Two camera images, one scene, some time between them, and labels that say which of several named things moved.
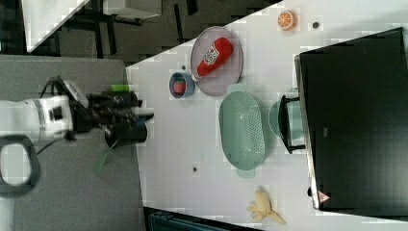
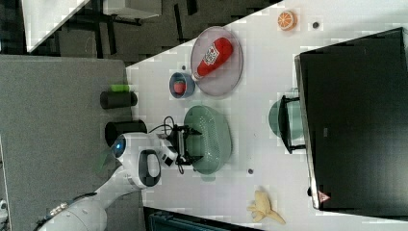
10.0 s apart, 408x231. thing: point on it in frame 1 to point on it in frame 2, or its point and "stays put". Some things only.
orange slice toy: [287, 20] stays put
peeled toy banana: [262, 209] stays put
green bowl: [295, 118] stays put
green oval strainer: [242, 130] to [215, 141]
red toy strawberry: [179, 87] stays put
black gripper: [106, 109] to [176, 140]
